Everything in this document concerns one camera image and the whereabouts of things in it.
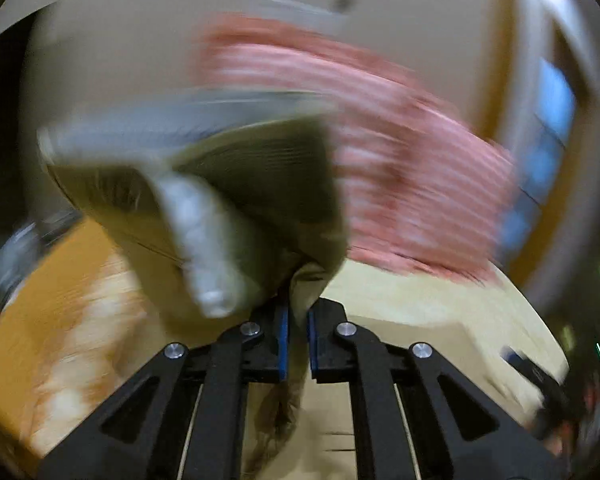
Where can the pink polka dot pillow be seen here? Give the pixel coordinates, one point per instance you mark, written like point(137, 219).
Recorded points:
point(423, 193)
point(237, 48)

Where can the person's hand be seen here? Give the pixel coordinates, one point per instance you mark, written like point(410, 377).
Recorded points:
point(567, 439)

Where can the left pink polka dot pillow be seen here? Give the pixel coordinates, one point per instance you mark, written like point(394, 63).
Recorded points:
point(237, 48)

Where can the wooden framed window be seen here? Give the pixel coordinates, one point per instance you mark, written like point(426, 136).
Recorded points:
point(548, 85)

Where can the right pink polka dot pillow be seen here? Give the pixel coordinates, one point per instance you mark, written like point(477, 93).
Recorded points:
point(423, 193)

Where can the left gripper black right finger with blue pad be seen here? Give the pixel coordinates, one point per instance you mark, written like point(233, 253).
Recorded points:
point(415, 415)

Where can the black television screen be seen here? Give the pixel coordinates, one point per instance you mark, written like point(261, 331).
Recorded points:
point(26, 74)

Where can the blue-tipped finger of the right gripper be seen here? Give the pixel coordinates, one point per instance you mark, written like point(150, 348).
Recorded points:
point(513, 358)

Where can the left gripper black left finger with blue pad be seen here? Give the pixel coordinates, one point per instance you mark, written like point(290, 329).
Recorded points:
point(181, 415)

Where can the khaki beige pants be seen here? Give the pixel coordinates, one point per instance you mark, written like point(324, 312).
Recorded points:
point(222, 202)

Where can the yellow patterned bed sheet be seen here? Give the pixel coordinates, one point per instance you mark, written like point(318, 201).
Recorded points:
point(79, 328)

